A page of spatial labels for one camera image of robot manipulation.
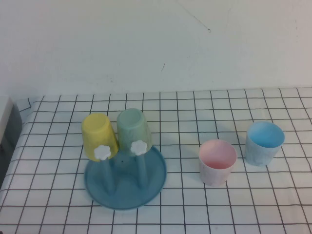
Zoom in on pale green plastic cup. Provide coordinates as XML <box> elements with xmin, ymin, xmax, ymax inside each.
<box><xmin>116</xmin><ymin>108</ymin><xmax>153</xmax><ymax>156</ymax></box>

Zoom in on yellow plastic cup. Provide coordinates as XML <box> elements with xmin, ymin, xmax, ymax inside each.
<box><xmin>81</xmin><ymin>113</ymin><xmax>120</xmax><ymax>162</ymax></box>

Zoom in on pink plastic cup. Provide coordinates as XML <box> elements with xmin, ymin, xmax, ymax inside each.
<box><xmin>198</xmin><ymin>139</ymin><xmax>238</xmax><ymax>187</ymax></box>

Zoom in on blue cup stand white caps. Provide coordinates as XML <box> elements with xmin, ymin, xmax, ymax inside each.
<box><xmin>84</xmin><ymin>140</ymin><xmax>168</xmax><ymax>211</ymax></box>

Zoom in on light blue plastic cup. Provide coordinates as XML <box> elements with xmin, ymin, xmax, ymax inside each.
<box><xmin>245</xmin><ymin>121</ymin><xmax>285</xmax><ymax>167</ymax></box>

